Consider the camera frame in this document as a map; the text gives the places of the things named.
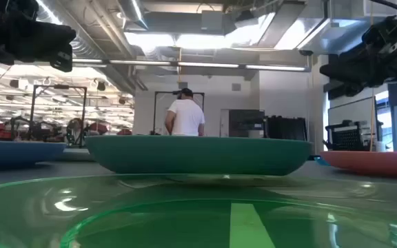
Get clear blue plastic plate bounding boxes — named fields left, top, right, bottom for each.
left=314, top=155, right=332, bottom=167

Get black cabinet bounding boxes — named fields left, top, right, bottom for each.
left=228, top=109, right=266, bottom=138

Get black storage cases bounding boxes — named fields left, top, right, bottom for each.
left=263, top=115, right=308, bottom=141

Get long ceiling strip light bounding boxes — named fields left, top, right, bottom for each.
left=71, top=57, right=310, bottom=72

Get black wire cart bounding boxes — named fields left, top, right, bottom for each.
left=324, top=119, right=375, bottom=152

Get teal plastic plate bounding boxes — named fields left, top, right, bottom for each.
left=84, top=134, right=313, bottom=176

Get yellow hanging cable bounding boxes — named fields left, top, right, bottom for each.
left=369, top=98, right=376, bottom=152

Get grey ceiling unit box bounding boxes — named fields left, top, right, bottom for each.
left=201, top=10, right=225, bottom=32

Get orange plastic plate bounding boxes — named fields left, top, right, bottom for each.
left=320, top=150, right=397, bottom=180

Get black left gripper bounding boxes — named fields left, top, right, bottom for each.
left=0, top=0, right=77, bottom=73

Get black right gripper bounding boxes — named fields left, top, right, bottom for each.
left=318, top=15, right=397, bottom=101

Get silver round air duct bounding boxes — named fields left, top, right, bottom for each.
left=118, top=0, right=150, bottom=30

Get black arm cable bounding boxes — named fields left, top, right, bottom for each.
left=369, top=0, right=397, bottom=20

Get clear green plastic plate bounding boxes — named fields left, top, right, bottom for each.
left=0, top=173, right=397, bottom=248

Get person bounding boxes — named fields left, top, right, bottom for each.
left=164, top=87, right=206, bottom=137

